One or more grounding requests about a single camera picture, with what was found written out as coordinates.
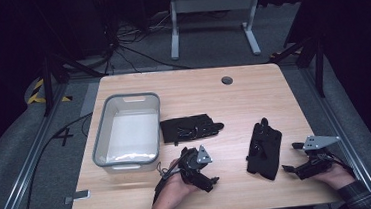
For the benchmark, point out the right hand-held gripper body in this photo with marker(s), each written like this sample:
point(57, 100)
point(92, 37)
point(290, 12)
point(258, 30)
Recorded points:
point(315, 166)

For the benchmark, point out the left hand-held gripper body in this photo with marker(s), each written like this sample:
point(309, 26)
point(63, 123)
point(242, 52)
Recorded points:
point(191, 161)

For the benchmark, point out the black glove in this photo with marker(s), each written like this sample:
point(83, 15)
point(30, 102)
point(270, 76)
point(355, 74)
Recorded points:
point(183, 128)
point(264, 153)

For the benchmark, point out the white bin with gray rim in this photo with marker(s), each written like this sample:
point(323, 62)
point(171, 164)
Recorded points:
point(132, 135)

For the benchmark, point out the person's right hand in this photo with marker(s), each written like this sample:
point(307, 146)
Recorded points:
point(338, 176)

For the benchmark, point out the person's left hand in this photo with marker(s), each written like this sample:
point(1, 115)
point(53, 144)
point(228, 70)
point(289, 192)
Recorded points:
point(170, 192)

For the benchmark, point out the black metal stand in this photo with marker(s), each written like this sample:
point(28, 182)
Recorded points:
point(319, 70)
point(47, 85)

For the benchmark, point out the yellow black hazard tape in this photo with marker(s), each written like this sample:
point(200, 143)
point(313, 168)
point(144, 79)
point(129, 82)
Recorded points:
point(35, 96)

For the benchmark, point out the aluminium floor rail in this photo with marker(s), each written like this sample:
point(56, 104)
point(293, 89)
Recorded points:
point(339, 132)
point(28, 167)

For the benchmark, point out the small metal bracket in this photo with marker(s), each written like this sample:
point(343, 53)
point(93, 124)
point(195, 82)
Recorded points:
point(78, 195)

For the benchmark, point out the gray metal desk frame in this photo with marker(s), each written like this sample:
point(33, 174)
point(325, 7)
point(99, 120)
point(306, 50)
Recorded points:
point(212, 2)

